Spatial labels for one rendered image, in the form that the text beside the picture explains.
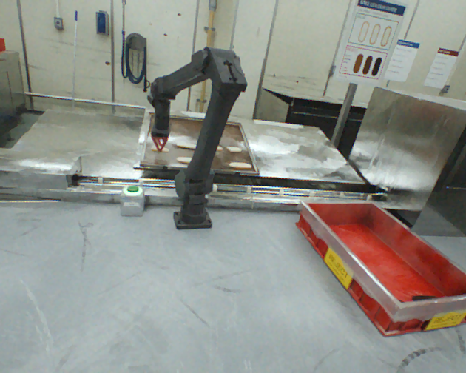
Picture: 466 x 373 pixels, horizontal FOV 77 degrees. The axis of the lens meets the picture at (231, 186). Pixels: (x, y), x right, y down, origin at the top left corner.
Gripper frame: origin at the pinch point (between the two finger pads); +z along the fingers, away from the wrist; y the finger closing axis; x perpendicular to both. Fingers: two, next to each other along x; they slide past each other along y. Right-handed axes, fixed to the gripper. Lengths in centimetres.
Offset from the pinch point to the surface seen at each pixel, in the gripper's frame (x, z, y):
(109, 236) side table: -6.1, 5.7, 46.1
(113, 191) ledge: -10.9, 4.9, 26.3
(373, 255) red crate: 78, 4, 42
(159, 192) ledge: 4.0, 5.2, 22.8
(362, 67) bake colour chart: 104, -31, -77
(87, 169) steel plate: -28.6, 13.2, 4.0
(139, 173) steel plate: -8.1, 13.2, 1.9
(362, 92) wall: 270, 59, -391
